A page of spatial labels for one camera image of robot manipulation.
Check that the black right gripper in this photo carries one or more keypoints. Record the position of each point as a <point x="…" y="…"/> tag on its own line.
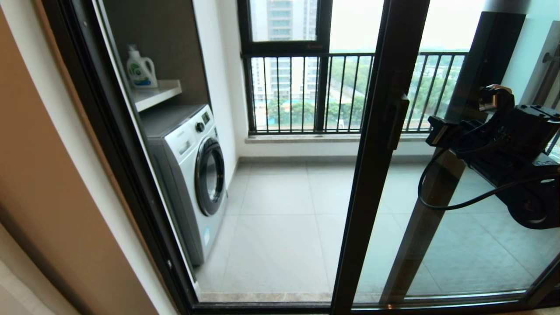
<point x="516" y="140"/>

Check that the dark brown sliding glass door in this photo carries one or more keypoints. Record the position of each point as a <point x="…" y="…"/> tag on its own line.
<point x="365" y="210"/>

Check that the dark framed sliding glass door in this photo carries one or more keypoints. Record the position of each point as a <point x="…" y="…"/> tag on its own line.
<point x="78" y="52"/>

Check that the dark brown fixed glass door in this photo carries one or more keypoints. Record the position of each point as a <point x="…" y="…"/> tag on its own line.
<point x="420" y="236"/>

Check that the long black balcony railing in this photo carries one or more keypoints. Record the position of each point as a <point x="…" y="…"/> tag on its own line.
<point x="345" y="55"/>

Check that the long stone window sill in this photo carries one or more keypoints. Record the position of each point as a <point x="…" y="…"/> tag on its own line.
<point x="306" y="139"/>

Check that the white front-load washing machine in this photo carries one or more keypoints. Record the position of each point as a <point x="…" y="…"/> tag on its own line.
<point x="188" y="175"/>

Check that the white detergent bottle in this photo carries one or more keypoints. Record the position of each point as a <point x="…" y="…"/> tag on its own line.
<point x="141" y="70"/>

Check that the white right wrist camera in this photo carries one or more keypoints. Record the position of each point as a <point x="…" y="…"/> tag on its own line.
<point x="496" y="98"/>

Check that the white wall shelf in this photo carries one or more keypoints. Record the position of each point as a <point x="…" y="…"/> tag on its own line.
<point x="157" y="94"/>

